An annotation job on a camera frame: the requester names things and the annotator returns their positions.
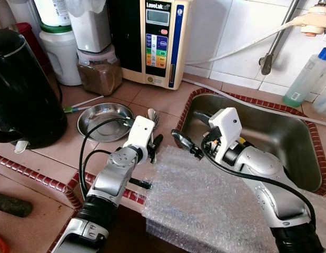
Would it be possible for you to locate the metal spoon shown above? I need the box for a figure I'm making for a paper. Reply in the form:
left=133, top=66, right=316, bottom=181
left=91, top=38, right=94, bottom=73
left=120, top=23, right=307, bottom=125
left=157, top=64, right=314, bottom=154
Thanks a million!
left=147, top=108, right=160, bottom=145

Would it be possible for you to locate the stainless steel bowl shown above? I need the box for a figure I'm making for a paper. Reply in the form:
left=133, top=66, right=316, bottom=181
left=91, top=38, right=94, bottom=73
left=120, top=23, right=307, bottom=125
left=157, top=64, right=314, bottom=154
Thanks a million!
left=77, top=103, right=136, bottom=143

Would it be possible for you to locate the black electric kettle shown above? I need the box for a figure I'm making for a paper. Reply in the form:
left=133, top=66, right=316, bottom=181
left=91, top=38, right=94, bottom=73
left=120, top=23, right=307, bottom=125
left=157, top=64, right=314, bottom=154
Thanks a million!
left=0, top=27, right=68, bottom=151

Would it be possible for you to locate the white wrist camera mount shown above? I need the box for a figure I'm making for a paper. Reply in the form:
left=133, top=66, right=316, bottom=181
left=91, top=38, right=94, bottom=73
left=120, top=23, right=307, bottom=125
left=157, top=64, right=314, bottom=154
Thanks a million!
left=123, top=116, right=155, bottom=164
left=208, top=107, right=243, bottom=164

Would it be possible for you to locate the beige water ionizer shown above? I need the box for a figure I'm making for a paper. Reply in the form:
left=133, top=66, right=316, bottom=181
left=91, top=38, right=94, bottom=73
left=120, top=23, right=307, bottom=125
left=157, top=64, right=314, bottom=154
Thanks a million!
left=107, top=0, right=194, bottom=89

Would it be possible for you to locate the beige faucet diverter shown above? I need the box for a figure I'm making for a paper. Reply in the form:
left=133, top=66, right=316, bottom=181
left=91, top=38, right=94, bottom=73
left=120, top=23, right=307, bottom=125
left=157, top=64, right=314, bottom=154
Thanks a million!
left=301, top=3, right=326, bottom=37

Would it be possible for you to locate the grey white drain hose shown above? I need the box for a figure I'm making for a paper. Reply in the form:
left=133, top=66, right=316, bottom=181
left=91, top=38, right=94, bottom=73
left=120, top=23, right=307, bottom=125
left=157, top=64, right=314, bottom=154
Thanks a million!
left=183, top=78, right=326, bottom=127

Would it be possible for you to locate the dark red canister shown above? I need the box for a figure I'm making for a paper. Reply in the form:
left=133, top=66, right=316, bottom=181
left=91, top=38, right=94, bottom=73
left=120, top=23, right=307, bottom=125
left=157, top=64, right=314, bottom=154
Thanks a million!
left=14, top=22, right=53, bottom=74

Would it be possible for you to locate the long black left arm cable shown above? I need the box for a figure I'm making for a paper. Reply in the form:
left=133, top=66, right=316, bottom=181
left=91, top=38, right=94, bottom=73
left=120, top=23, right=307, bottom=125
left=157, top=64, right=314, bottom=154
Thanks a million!
left=78, top=118, right=134, bottom=198

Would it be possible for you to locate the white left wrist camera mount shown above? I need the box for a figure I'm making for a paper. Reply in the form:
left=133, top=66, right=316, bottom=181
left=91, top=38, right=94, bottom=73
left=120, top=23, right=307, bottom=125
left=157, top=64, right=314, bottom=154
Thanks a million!
left=123, top=116, right=155, bottom=164

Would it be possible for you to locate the grey metal faucet spout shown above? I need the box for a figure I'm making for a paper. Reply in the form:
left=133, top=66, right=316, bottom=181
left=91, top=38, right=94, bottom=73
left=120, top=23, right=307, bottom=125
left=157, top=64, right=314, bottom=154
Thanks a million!
left=260, top=0, right=300, bottom=75

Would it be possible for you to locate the short black left arm cable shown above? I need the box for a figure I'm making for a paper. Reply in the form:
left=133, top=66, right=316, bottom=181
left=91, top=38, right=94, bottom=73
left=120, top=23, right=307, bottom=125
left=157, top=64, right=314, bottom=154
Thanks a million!
left=85, top=150, right=113, bottom=182

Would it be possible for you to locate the dark sandal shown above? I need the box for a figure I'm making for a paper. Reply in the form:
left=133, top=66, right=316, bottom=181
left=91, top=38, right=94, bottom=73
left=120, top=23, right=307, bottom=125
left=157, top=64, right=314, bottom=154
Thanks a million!
left=0, top=192, right=33, bottom=218

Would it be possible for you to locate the clear bottle with blue cap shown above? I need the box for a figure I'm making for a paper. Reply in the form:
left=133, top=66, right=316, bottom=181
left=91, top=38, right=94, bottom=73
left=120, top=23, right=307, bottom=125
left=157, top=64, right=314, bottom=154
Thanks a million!
left=282, top=46, right=326, bottom=109

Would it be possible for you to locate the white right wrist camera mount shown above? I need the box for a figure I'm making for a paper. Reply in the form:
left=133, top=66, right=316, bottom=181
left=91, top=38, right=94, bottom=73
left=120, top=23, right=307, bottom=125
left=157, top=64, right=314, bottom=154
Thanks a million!
left=208, top=107, right=243, bottom=164

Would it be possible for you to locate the white hose to faucet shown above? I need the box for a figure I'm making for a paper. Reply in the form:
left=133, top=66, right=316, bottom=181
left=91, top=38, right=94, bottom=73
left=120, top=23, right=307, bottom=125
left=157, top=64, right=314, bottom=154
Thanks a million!
left=185, top=18, right=305, bottom=66

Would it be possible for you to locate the white grey plastic jug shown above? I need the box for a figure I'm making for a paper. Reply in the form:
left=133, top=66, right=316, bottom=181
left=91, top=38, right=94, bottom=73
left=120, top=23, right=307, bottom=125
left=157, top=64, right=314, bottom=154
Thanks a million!
left=68, top=0, right=113, bottom=53

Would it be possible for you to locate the clear plastic cup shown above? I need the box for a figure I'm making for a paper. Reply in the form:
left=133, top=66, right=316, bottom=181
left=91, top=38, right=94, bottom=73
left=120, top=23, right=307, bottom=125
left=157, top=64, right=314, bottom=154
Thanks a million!
left=312, top=87, right=326, bottom=118

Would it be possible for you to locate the clear jar of brown powder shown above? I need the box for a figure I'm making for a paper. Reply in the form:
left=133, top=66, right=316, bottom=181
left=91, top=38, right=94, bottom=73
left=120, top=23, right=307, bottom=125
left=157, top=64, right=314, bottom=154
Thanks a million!
left=76, top=45, right=124, bottom=96

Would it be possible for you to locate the clear bubble wrap sheet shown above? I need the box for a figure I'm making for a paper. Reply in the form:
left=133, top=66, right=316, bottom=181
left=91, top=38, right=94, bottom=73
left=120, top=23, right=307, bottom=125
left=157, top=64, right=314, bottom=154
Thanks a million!
left=142, top=145, right=326, bottom=253

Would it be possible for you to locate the steel sink basin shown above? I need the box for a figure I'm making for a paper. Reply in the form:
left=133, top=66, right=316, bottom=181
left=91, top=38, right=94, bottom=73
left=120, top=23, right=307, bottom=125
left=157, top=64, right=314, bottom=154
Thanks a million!
left=180, top=94, right=324, bottom=191

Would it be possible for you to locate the white plastic container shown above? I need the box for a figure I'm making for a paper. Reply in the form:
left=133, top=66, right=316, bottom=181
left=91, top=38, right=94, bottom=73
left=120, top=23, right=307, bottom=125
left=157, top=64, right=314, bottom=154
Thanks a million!
left=34, top=0, right=71, bottom=27

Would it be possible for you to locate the white canister with green lid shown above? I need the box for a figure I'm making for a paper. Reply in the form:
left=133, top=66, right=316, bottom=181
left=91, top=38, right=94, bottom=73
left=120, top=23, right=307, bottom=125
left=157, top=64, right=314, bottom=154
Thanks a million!
left=39, top=24, right=83, bottom=86

